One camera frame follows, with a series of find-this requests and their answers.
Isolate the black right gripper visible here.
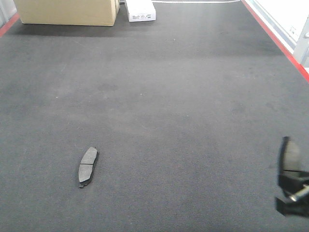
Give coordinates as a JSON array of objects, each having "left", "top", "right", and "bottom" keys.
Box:
[{"left": 275, "top": 136, "right": 309, "bottom": 217}]

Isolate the dark brake pad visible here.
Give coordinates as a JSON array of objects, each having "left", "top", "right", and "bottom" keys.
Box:
[
  {"left": 283, "top": 141, "right": 301, "bottom": 172},
  {"left": 78, "top": 147, "right": 99, "bottom": 189}
]

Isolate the dark grey conveyor belt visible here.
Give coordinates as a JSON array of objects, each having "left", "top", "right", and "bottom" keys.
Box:
[{"left": 0, "top": 2, "right": 309, "bottom": 232}]

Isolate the white long carton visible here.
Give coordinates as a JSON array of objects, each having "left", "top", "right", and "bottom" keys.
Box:
[{"left": 125, "top": 0, "right": 156, "bottom": 22}]

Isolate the large cardboard box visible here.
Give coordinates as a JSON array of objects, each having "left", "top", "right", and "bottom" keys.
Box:
[{"left": 14, "top": 0, "right": 120, "bottom": 26}]

